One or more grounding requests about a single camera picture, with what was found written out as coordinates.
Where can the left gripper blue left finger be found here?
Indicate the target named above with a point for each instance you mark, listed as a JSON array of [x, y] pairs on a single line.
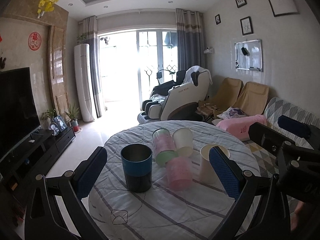
[[87, 172]]

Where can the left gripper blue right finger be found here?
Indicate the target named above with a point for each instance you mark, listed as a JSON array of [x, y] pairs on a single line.
[[228, 172]]

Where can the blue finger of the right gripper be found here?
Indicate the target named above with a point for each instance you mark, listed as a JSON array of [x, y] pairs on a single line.
[[299, 129], [266, 137]]

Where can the white paper cup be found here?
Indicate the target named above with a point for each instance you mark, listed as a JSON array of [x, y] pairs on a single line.
[[183, 139], [207, 173]]

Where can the blue and black tin cup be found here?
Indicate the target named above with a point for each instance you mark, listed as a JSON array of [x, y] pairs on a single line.
[[137, 167]]

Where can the pink translucent cup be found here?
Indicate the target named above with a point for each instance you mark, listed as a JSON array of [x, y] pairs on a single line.
[[179, 173]]

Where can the pink green tall cup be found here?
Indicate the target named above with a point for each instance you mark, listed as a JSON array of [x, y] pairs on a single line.
[[164, 148]]

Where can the person's hand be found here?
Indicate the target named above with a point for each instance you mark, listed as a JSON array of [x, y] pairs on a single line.
[[295, 217]]

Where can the pink blanket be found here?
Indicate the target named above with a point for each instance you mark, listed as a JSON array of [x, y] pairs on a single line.
[[239, 127]]

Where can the tan chair right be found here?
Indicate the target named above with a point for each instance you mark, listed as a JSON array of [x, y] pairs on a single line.
[[252, 99]]

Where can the tan chair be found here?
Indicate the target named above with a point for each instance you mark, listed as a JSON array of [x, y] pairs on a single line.
[[252, 99], [226, 97]]

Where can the purple floral pillow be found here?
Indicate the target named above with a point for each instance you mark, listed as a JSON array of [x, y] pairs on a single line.
[[232, 113]]

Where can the black tv cabinet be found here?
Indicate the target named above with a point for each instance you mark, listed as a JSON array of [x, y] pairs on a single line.
[[36, 155]]

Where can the framed photo on cabinet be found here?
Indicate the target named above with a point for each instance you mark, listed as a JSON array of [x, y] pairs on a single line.
[[60, 122]]

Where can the potted plant red pot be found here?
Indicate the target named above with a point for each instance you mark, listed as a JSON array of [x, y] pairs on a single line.
[[72, 112]]

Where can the tan chair left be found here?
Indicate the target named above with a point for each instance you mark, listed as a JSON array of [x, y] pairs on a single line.
[[226, 97]]

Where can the small green plant on cabinet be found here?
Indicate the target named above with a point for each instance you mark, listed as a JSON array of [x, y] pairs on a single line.
[[49, 115]]

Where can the black television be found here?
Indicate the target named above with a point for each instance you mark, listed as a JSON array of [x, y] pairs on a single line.
[[18, 112]]

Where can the white massage chair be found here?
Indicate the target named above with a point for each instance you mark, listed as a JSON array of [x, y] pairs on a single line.
[[179, 99]]

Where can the white standing air conditioner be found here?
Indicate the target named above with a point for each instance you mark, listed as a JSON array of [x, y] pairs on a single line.
[[83, 82]]

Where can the right grey curtain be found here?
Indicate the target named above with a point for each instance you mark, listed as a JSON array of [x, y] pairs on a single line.
[[190, 39]]

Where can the grey curtain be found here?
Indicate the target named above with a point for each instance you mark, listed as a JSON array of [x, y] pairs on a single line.
[[190, 39], [90, 36]]

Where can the left grey curtain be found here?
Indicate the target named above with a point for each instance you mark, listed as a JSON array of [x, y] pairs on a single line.
[[90, 36]]

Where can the yellow flower decoration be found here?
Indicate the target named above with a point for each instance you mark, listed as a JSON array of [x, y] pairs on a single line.
[[45, 6]]

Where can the whiteboard on wall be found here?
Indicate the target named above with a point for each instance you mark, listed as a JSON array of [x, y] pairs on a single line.
[[249, 55]]

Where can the middle picture frame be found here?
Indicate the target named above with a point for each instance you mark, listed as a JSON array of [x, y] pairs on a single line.
[[246, 26]]

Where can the tiny picture frame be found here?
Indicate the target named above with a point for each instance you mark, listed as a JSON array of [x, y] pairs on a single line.
[[217, 19]]

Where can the red round wall decoration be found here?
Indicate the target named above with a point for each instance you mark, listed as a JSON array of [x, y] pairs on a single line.
[[34, 41]]

